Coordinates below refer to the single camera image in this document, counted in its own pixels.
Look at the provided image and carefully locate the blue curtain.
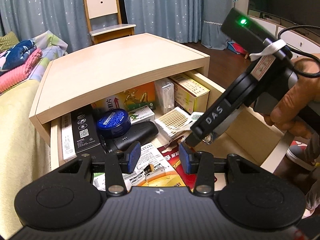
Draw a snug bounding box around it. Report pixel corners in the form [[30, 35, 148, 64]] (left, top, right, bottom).
[[1, 0, 231, 52]]

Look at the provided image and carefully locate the olive knitted cloth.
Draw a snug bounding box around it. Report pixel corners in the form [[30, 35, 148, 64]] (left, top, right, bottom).
[[0, 31, 19, 53]]

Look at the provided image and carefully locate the white tv cabinet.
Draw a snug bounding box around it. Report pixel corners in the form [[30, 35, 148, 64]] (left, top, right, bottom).
[[250, 16, 319, 54]]

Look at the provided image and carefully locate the navy cartoon folded blanket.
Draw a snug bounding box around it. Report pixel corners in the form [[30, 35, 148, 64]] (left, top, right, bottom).
[[1, 40, 37, 75]]

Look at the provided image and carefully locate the white narrow box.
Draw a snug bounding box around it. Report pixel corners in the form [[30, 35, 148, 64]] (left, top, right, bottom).
[[61, 113, 76, 161]]

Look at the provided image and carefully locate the beige wooden nightstand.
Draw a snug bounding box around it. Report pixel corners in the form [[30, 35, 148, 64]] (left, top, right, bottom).
[[29, 33, 210, 144]]

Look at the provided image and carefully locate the red yellow paper booklet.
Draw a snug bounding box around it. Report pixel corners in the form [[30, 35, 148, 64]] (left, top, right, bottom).
[[135, 135, 227, 189]]

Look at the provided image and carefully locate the blue round cream tin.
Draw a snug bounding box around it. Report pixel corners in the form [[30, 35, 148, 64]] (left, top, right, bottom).
[[96, 108, 131, 138]]

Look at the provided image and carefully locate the clear plastic wrapped box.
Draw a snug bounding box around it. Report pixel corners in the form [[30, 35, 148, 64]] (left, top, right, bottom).
[[155, 77, 175, 114]]

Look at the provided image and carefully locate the person's right hand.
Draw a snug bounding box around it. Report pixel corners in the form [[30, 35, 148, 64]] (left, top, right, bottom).
[[263, 57, 320, 133]]

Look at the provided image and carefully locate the white printed leaflet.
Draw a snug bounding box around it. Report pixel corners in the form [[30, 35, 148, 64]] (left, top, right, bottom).
[[122, 143, 175, 191]]

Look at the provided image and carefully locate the black cable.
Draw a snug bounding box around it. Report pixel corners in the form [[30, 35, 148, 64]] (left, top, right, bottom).
[[277, 24, 320, 78]]

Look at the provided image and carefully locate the patchwork bed sheet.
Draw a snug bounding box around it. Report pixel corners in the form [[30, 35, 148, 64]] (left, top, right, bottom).
[[27, 30, 68, 82]]

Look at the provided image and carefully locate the black long box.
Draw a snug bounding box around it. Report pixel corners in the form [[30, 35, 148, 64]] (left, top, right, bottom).
[[71, 105, 106, 163]]

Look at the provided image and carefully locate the beige nightstand drawer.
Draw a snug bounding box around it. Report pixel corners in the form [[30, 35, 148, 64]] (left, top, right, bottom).
[[49, 69, 295, 196]]

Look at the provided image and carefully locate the cotton swab pack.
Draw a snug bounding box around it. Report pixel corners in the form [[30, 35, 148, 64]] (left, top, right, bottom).
[[155, 107, 190, 142]]

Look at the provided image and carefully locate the white green small box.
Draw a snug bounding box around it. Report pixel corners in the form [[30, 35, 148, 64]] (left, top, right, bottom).
[[128, 105, 155, 125]]

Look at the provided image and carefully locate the wooden chair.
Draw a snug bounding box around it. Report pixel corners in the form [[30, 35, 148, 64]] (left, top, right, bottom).
[[84, 0, 136, 45]]

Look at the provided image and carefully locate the black electric shaver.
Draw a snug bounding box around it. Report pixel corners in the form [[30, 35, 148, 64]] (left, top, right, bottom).
[[105, 121, 158, 152]]

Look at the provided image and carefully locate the yellow medicine box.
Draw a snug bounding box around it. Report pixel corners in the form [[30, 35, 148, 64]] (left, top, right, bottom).
[[169, 73, 210, 114]]

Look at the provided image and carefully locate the pink folded blanket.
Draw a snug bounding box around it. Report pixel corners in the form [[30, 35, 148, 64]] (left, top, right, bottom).
[[1, 48, 42, 93]]

